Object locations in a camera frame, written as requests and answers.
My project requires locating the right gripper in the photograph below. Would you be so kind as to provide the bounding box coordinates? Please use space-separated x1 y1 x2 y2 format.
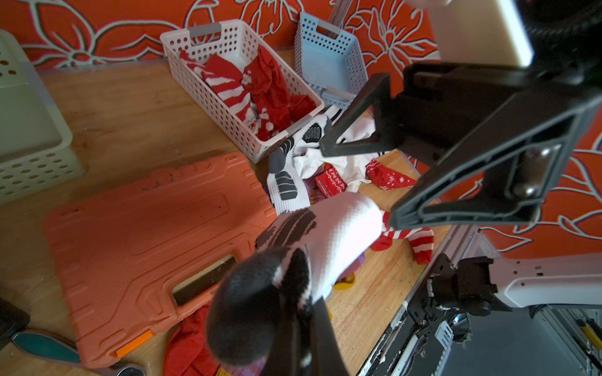
320 63 601 230

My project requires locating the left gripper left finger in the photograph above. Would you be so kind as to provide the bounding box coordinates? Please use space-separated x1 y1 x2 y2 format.
261 311 299 376

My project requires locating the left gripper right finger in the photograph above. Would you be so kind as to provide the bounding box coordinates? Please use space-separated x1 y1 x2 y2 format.
310 299 349 376

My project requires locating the white black patterned sock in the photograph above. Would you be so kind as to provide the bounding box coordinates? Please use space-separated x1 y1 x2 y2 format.
206 192 383 375

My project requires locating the red christmas sock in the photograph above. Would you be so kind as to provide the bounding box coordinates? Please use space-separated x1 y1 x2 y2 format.
242 45 291 141

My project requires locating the blue plastic basket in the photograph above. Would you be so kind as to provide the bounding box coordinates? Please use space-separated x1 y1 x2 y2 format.
295 12 368 110

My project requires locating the white plastic basket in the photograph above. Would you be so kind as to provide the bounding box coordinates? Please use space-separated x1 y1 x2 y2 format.
160 20 325 163

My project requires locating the green plastic basket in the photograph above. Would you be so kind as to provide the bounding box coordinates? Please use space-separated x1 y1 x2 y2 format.
1 30 85 205

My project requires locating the red snowflake sock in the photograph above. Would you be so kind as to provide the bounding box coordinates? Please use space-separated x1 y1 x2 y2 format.
366 159 416 191

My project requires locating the mustard yellow sock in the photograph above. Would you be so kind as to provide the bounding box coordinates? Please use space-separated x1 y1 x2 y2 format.
333 274 356 291

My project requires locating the red crumpled sock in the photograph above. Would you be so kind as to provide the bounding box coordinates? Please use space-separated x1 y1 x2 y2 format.
163 304 219 376

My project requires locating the red white striped santa sock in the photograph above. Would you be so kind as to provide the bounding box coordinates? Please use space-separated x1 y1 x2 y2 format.
370 211 434 265

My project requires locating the red patterned knit sock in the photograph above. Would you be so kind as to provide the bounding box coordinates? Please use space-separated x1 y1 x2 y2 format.
315 164 347 197

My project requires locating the white black sock pile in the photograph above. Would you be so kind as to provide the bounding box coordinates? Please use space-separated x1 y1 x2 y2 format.
267 105 383 215

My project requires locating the orange plastic tool case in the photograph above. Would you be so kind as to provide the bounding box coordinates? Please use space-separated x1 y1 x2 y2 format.
44 152 277 368

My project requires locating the ratchet wrench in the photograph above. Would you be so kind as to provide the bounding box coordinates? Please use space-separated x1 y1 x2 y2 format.
10 330 146 376

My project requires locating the black yellow bit box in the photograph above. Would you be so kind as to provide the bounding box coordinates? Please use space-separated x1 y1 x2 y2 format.
0 299 31 350

